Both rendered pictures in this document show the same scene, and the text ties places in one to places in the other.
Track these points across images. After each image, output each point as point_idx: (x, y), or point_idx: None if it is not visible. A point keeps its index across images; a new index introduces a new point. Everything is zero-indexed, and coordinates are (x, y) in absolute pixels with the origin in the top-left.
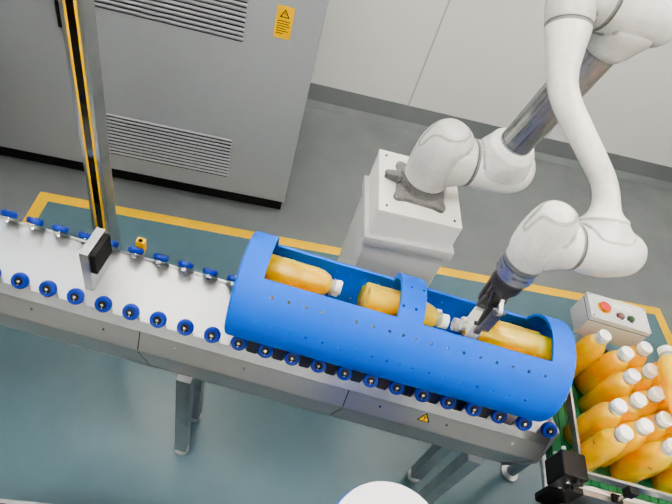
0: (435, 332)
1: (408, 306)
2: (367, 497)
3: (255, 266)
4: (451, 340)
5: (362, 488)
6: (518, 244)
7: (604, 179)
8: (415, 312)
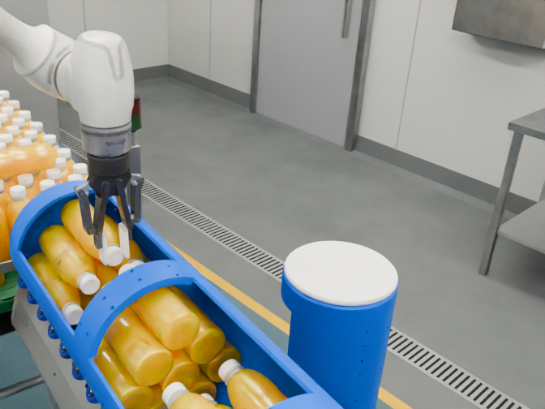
0: (173, 253)
1: (173, 271)
2: (329, 292)
3: (315, 406)
4: (165, 244)
5: (328, 298)
6: (127, 95)
7: (7, 14)
8: (173, 265)
